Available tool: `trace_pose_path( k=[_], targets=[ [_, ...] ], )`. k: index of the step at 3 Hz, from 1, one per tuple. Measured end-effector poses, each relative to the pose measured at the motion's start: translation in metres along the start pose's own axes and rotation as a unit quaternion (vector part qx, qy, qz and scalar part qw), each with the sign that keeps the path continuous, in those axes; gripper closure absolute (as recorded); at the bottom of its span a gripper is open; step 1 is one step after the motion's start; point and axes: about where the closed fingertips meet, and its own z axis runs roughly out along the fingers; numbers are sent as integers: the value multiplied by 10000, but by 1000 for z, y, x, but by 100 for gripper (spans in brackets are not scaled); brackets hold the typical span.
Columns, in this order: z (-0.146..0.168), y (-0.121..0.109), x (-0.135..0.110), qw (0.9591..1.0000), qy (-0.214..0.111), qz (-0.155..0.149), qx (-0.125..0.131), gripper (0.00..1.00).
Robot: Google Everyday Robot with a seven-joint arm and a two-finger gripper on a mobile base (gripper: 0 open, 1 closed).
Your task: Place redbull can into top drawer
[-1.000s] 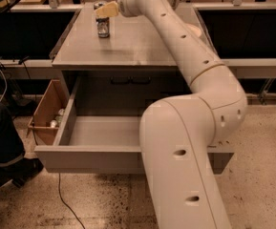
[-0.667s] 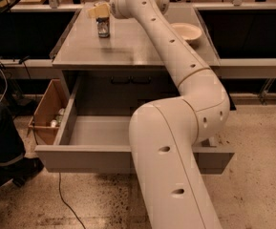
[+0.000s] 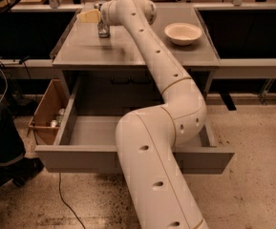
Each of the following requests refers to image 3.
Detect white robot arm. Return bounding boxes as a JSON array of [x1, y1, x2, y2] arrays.
[[77, 0, 209, 229]]

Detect brown cardboard box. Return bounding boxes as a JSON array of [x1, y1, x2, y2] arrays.
[[29, 79, 68, 145]]

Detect person leg dark trousers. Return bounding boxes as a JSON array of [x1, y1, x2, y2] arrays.
[[0, 103, 26, 167]]

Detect white paper bowl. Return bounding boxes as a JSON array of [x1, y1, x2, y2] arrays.
[[164, 23, 202, 46]]

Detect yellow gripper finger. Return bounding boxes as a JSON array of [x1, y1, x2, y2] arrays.
[[76, 9, 101, 23]]

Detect grey open top drawer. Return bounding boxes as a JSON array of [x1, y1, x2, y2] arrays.
[[35, 75, 234, 175]]

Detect grey metal cabinet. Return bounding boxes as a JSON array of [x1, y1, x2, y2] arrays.
[[49, 2, 221, 100]]

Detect black shoe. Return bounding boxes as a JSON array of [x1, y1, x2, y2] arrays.
[[0, 157, 44, 183]]

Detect redbull can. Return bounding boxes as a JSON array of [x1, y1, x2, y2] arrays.
[[94, 1, 110, 38]]

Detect black floor cable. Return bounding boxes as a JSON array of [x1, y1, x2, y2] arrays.
[[57, 172, 87, 229]]

